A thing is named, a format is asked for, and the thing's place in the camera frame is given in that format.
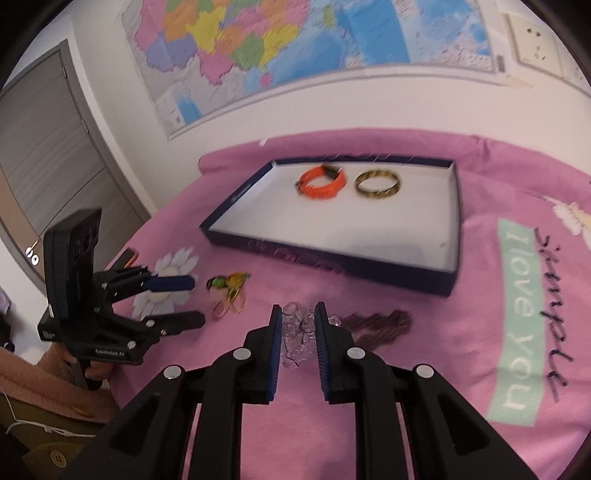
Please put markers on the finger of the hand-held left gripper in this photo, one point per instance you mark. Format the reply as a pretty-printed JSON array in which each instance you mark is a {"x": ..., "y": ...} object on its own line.
[
  {"x": 171, "y": 282},
  {"x": 184, "y": 320}
]

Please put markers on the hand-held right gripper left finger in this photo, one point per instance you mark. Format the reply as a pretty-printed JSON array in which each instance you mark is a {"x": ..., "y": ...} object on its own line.
[{"x": 276, "y": 350}]

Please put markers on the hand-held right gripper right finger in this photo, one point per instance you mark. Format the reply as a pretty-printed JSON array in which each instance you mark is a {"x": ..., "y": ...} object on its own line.
[{"x": 321, "y": 350}]

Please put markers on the shallow white tray box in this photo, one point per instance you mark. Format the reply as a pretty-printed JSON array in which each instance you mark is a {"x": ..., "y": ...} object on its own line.
[{"x": 369, "y": 226}]

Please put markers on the person's left forearm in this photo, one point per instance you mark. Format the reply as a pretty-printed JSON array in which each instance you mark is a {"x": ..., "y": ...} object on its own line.
[{"x": 27, "y": 383}]

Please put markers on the person's left hand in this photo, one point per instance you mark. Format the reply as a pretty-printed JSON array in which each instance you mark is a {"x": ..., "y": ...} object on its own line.
[{"x": 99, "y": 371}]

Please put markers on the phone with orange case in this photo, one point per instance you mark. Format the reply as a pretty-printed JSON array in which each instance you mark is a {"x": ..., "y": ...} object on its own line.
[{"x": 131, "y": 255}]

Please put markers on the grey door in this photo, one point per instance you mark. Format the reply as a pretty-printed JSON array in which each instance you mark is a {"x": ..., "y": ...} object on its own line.
[{"x": 46, "y": 138}]

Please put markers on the orange smart watch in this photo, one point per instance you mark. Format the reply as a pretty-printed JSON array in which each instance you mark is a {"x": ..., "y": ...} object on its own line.
[{"x": 318, "y": 190}]

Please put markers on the tortoiseshell bangle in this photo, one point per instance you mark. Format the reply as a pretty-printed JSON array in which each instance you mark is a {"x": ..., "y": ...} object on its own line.
[{"x": 376, "y": 198}]

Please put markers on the pink flower print blanket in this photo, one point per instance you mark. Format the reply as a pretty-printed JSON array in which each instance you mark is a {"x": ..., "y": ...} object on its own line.
[{"x": 461, "y": 258}]

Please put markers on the olive buttoned clothing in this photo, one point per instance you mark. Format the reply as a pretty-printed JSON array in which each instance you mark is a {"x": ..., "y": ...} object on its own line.
[{"x": 46, "y": 447}]

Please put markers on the colourful wall map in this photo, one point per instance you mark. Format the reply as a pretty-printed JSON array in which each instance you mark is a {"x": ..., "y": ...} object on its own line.
[{"x": 277, "y": 37}]

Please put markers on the white wall socket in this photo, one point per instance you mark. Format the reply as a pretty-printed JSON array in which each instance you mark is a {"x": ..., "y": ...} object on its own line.
[{"x": 535, "y": 41}]

